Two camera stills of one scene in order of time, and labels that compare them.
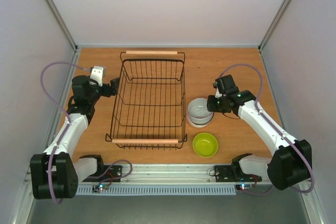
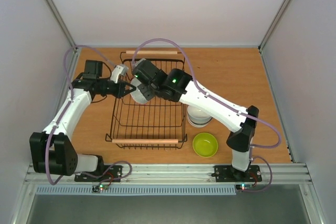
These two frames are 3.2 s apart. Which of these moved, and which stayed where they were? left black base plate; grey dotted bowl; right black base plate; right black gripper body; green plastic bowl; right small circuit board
Moved: right black gripper body; grey dotted bowl
Stayed: green plastic bowl; right small circuit board; right black base plate; left black base plate
